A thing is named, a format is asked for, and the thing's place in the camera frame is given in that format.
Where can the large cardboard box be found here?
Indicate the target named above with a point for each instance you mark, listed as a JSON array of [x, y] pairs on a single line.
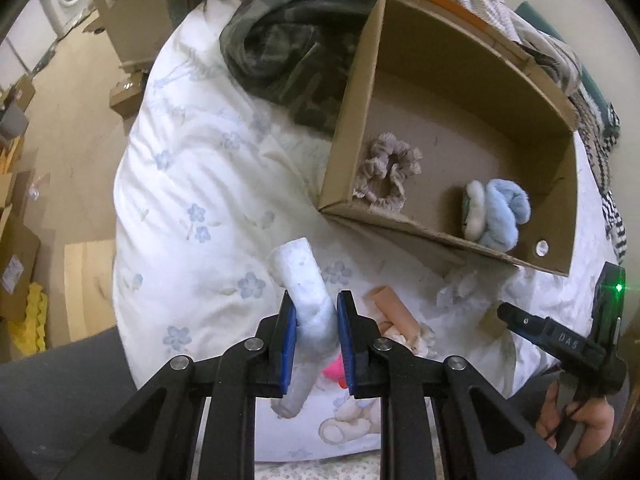
[[135, 15]]

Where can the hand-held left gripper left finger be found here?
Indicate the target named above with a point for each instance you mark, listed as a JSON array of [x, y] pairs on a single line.
[[288, 345]]

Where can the white fuzzy sock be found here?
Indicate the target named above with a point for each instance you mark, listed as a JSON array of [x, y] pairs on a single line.
[[307, 295]]

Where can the white floral duvet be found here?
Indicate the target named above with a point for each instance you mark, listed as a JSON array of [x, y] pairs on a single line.
[[200, 185]]

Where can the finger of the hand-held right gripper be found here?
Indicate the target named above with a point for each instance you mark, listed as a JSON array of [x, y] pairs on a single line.
[[522, 322]]

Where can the small cardboard piece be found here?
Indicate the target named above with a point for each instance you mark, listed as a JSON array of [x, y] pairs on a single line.
[[494, 324]]

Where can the person's right hand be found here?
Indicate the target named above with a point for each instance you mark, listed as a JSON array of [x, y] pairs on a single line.
[[597, 422]]

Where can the yellow foam sheet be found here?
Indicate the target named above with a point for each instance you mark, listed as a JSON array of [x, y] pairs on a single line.
[[29, 322]]

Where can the flattened cardboard boxes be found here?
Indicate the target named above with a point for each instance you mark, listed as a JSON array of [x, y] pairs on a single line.
[[12, 240]]

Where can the cream fluffy sock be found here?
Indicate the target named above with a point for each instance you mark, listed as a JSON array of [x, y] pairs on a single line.
[[474, 212]]

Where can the light blue fluffy sock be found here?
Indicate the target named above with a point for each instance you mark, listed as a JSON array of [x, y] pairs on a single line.
[[502, 210]]

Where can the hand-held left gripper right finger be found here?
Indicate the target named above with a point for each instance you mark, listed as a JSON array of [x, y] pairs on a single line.
[[347, 347]]

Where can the bright pink soft item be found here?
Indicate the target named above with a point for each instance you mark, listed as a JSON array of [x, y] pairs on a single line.
[[332, 370]]

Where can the dark green cushion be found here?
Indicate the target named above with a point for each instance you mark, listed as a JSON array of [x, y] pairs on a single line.
[[602, 105]]

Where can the camouflage garment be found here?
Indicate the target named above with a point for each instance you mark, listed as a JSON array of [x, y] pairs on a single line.
[[285, 45]]

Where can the beige frilly scrunchie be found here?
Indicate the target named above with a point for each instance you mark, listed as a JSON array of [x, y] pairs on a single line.
[[387, 170]]

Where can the light wooden board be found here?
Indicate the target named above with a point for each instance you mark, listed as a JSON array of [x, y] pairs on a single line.
[[89, 292]]

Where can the cream knit sock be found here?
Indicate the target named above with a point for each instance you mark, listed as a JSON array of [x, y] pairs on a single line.
[[422, 340]]

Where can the small cardboard box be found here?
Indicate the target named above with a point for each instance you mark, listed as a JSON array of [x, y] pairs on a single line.
[[126, 94]]

